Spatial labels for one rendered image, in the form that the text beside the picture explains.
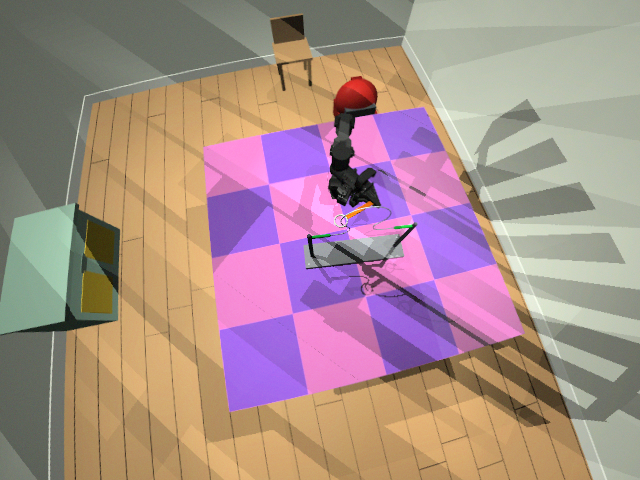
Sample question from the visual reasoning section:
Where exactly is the orange handle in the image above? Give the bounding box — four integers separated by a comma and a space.
334, 201, 374, 228

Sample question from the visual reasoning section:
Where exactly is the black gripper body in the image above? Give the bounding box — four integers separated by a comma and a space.
340, 168, 376, 208

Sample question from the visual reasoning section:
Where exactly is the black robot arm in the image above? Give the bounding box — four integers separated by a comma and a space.
328, 113, 356, 206

